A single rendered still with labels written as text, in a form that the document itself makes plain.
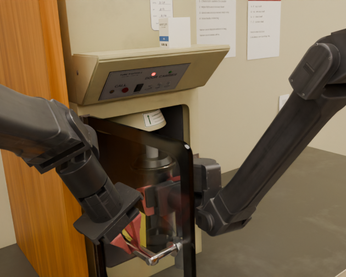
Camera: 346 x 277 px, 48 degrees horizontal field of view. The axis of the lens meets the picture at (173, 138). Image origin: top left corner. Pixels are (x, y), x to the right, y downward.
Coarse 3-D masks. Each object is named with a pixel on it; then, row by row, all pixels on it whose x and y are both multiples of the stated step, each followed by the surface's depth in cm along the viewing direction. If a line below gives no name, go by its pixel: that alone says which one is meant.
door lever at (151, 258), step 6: (126, 240) 66; (132, 240) 66; (132, 246) 64; (138, 246) 64; (168, 246) 64; (174, 246) 63; (132, 252) 64; (138, 252) 63; (144, 252) 62; (150, 252) 62; (162, 252) 62; (168, 252) 62; (174, 252) 63; (144, 258) 62; (150, 258) 60; (156, 258) 61; (150, 264) 61
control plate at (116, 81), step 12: (120, 72) 72; (132, 72) 74; (144, 72) 76; (156, 72) 78; (180, 72) 82; (108, 84) 74; (120, 84) 76; (132, 84) 78; (144, 84) 80; (156, 84) 82; (108, 96) 77; (120, 96) 80
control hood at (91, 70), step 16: (144, 48) 82; (160, 48) 80; (176, 48) 77; (192, 48) 78; (208, 48) 81; (224, 48) 83; (80, 64) 73; (96, 64) 67; (112, 64) 69; (128, 64) 71; (144, 64) 74; (160, 64) 76; (192, 64) 82; (208, 64) 86; (80, 80) 74; (96, 80) 71; (192, 80) 88; (80, 96) 76; (96, 96) 76; (128, 96) 81
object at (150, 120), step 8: (144, 112) 92; (152, 112) 93; (160, 112) 97; (112, 120) 91; (120, 120) 90; (128, 120) 90; (136, 120) 91; (144, 120) 91; (152, 120) 92; (160, 120) 95; (144, 128) 91; (152, 128) 92
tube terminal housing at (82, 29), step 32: (64, 0) 73; (96, 0) 76; (128, 0) 80; (192, 0) 90; (64, 32) 76; (96, 32) 77; (128, 32) 82; (192, 32) 92; (64, 64) 79; (160, 96) 90; (192, 96) 96; (192, 128) 98
